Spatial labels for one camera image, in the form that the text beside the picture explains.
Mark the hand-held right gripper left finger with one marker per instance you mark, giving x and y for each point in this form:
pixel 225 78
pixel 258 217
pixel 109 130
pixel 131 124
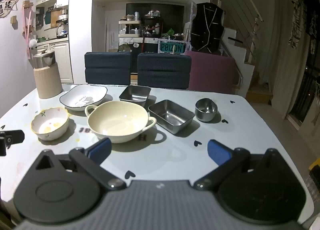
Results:
pixel 99 150

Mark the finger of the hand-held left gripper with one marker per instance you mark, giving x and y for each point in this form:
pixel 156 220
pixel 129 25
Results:
pixel 13 136

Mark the dark hanging clothing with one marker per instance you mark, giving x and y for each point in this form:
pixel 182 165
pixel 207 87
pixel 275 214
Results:
pixel 312 19

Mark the yellow box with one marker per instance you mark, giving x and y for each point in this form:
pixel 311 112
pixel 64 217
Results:
pixel 315 163

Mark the stair railing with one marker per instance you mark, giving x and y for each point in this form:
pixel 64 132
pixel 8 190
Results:
pixel 240 2

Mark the beige curtain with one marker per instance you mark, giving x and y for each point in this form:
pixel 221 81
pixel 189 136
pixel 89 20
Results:
pixel 287 57

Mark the beige canister with steel lid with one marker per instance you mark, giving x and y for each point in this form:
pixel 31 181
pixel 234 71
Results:
pixel 47 79

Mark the white kitchen cabinet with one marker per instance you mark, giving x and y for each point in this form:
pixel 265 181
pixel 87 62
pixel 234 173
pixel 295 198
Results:
pixel 62 57

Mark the maroon chair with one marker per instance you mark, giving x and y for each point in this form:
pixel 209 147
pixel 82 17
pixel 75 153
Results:
pixel 212 72

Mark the square steel container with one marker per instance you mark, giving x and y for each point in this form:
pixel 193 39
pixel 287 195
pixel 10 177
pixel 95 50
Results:
pixel 135 96

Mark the navy chair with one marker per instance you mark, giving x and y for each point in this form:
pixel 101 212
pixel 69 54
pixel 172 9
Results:
pixel 107 68
pixel 163 71

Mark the patterned hanging cloth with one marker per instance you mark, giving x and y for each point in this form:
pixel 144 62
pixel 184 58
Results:
pixel 297 17

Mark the round steel cup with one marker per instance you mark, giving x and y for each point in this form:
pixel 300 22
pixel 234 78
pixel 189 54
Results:
pixel 205 111

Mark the small floral bowl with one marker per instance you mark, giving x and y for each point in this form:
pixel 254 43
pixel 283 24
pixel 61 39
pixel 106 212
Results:
pixel 50 124

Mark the pink ribbon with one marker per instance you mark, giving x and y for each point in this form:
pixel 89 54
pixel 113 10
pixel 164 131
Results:
pixel 27 27

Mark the black vest with white trim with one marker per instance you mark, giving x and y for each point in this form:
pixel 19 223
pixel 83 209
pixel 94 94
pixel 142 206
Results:
pixel 207 26

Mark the rectangular steel container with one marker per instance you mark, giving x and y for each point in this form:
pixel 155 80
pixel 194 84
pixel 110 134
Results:
pixel 171 116

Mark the white plate with dark rim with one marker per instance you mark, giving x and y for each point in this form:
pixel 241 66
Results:
pixel 82 97

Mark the white shelf rack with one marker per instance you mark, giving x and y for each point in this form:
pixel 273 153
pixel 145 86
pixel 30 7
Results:
pixel 129 28

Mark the teal sign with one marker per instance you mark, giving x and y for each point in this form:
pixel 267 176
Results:
pixel 171 47

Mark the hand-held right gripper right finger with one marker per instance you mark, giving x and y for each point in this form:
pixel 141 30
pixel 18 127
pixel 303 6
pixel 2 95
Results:
pixel 219 153

